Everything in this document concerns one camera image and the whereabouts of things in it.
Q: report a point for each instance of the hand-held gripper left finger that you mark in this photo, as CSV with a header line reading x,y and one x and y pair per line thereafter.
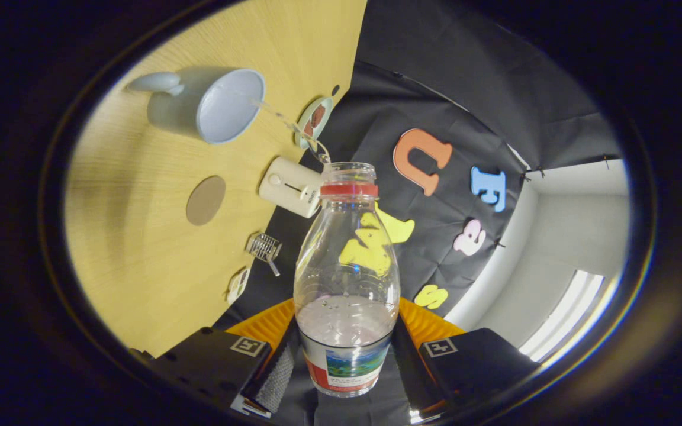
x,y
276,378

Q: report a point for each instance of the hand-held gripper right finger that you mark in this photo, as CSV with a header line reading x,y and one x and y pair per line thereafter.
x,y
415,378

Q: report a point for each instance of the clear plastic juice bottle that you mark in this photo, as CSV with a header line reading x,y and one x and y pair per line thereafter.
x,y
347,331

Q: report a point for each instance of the brown round coaster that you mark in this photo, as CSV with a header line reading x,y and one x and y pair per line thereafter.
x,y
205,200

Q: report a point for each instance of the light blue cup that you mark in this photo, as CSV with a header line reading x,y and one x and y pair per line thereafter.
x,y
222,106

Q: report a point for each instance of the white divided dish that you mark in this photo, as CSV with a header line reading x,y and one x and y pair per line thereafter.
x,y
238,286

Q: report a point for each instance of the long ceiling light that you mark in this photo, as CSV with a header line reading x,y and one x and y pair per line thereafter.
x,y
563,316

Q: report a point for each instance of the white toaster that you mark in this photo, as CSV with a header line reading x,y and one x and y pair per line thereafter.
x,y
285,186

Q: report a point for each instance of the wooden table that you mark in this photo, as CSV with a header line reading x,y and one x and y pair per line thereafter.
x,y
140,236

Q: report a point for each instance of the brown food piece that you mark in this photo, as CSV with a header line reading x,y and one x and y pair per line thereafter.
x,y
308,129
318,116

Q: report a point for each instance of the light green plate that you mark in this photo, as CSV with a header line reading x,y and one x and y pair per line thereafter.
x,y
324,127

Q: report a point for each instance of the black backdrop cloth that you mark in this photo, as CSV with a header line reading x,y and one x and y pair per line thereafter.
x,y
465,89

